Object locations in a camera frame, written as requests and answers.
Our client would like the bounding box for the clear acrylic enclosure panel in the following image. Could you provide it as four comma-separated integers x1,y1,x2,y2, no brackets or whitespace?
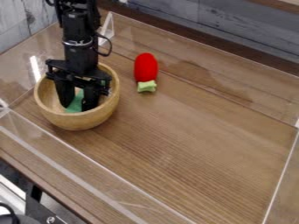
0,100,195,224

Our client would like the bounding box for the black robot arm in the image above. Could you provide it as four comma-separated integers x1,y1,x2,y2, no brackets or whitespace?
46,0,113,111

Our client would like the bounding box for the black cable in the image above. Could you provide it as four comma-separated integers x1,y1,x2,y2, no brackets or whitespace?
0,202,19,224

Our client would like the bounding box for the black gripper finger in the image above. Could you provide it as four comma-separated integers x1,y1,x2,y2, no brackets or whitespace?
82,86,99,111
55,80,75,108

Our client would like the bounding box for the red plush strawberry toy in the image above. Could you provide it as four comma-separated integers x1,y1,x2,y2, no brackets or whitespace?
135,52,159,93

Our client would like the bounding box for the light wooden bowl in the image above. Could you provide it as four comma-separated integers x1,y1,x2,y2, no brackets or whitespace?
34,63,121,130

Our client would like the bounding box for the green rectangular block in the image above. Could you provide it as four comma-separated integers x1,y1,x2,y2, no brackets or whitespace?
65,84,107,113

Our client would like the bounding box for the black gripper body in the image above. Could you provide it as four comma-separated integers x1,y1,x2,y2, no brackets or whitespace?
46,42,113,95

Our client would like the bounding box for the black metal table bracket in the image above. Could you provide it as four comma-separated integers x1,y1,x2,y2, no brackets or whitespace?
25,185,78,224

